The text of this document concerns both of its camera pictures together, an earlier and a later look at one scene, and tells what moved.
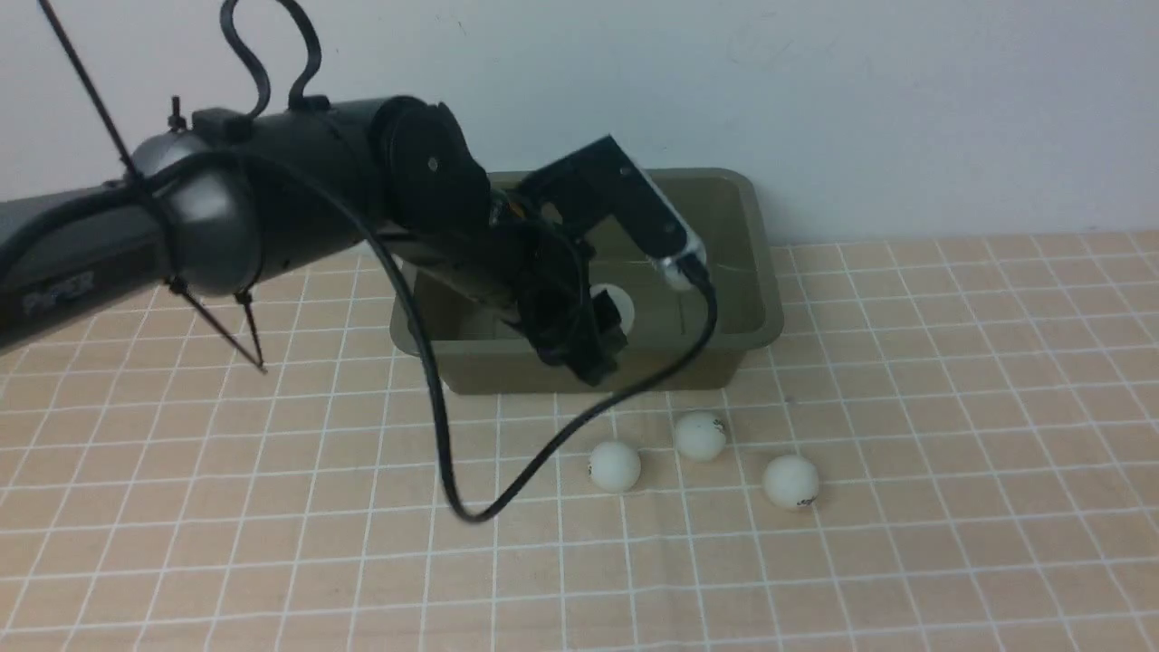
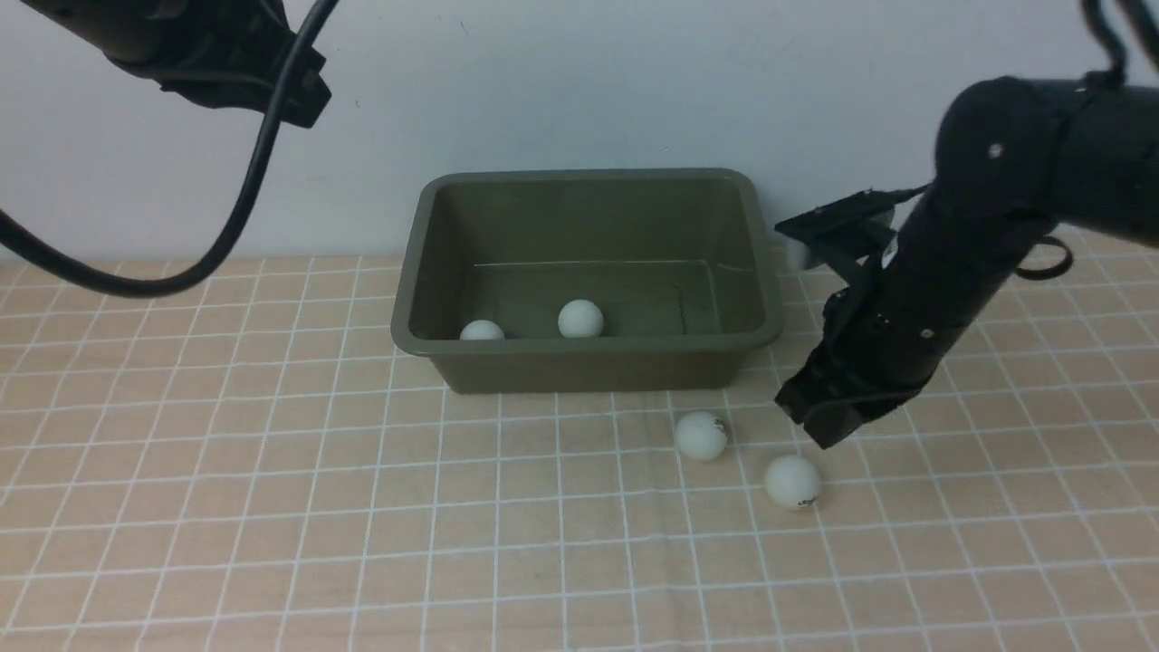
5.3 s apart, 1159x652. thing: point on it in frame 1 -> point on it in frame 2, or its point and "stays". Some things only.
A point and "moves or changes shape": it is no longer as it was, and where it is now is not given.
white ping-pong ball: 615,466 moves or changes shape
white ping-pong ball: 700,436 stays
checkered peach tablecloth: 952,445 stays
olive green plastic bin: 478,349 stays
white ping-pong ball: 622,302 -> 482,330
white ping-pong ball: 790,481 stays
